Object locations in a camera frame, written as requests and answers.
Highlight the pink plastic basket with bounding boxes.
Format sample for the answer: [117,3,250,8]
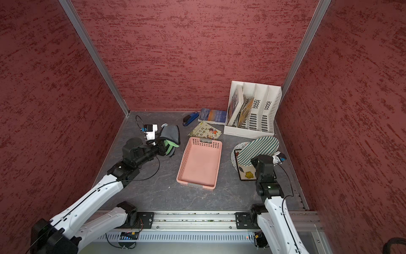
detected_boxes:
[177,137,223,191]

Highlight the left aluminium corner post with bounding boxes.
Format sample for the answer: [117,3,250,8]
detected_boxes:
[59,0,131,117]

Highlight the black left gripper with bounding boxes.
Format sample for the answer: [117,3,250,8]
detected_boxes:
[135,136,173,167]

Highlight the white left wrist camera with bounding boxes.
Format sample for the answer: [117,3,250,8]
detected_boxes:
[142,124,158,146]

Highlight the square floral cream plate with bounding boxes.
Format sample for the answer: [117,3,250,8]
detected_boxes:
[236,151,256,181]

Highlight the green striped round plate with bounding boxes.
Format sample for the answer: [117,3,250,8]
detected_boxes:
[237,137,280,167]

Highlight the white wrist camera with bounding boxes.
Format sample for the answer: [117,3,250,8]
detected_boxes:
[142,124,158,146]
[272,151,287,165]

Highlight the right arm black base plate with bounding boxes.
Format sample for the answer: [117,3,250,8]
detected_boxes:
[235,212,259,230]

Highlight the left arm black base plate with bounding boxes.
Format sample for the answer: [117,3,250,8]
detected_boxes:
[129,212,155,231]

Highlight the thin books in organizer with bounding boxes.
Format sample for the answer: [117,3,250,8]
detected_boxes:
[227,85,244,127]

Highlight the white plastic file organizer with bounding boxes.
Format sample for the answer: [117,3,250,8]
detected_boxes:
[224,80,282,139]

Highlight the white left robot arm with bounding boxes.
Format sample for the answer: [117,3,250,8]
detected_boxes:
[27,138,179,254]

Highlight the white perforated cable duct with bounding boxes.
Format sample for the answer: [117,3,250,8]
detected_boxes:
[95,231,255,243]

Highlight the multicolour speckled round plate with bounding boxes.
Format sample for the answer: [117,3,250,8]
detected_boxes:
[230,142,250,171]

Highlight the yellow illustrated children's book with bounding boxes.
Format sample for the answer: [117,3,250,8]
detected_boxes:
[237,97,254,128]

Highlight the green cartoon children's book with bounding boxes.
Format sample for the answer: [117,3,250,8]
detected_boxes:
[188,122,222,140]

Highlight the aluminium corner post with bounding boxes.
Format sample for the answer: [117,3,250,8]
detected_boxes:
[59,0,131,117]
[281,0,332,94]

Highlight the right aluminium corner post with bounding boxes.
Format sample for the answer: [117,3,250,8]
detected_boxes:
[281,0,332,94]

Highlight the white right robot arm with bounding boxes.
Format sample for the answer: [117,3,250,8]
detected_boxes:
[251,155,309,254]

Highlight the blue striped cover book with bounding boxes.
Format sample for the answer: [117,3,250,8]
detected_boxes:
[198,108,227,125]

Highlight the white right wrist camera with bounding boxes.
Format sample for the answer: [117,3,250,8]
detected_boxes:
[272,151,287,165]

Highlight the green cleaning cloth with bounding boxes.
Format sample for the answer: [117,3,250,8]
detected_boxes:
[157,123,181,157]

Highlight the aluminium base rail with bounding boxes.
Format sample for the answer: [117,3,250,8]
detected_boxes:
[138,210,324,232]

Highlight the blue stapler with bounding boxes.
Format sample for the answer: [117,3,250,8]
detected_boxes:
[182,111,199,127]

